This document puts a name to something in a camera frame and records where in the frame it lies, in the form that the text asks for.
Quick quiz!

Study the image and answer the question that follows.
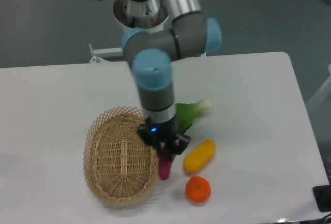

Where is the orange tangerine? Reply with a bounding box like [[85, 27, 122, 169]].
[[185, 176, 212, 203]]

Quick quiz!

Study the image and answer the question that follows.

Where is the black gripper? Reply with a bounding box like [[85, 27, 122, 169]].
[[137, 115, 191, 161]]

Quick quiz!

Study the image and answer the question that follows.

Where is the white metal frame bracket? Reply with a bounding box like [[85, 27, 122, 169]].
[[88, 43, 207, 65]]

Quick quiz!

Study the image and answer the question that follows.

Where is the woven wicker basket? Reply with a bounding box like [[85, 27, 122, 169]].
[[83, 106, 159, 206]]

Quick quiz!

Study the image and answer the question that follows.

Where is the green bok choy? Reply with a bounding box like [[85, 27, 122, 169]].
[[175, 99, 212, 135]]

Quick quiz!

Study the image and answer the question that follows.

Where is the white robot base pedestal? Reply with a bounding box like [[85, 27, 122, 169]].
[[113, 0, 169, 33]]

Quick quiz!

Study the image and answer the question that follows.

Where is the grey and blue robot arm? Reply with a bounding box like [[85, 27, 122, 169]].
[[95, 0, 222, 160]]

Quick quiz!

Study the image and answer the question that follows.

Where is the yellow bell pepper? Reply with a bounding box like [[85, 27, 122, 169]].
[[182, 139, 216, 174]]

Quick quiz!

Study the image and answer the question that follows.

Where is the black device at table edge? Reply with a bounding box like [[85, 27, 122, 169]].
[[312, 185, 330, 213]]

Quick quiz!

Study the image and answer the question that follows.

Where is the purple sweet potato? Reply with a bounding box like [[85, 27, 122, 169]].
[[158, 148, 173, 181]]

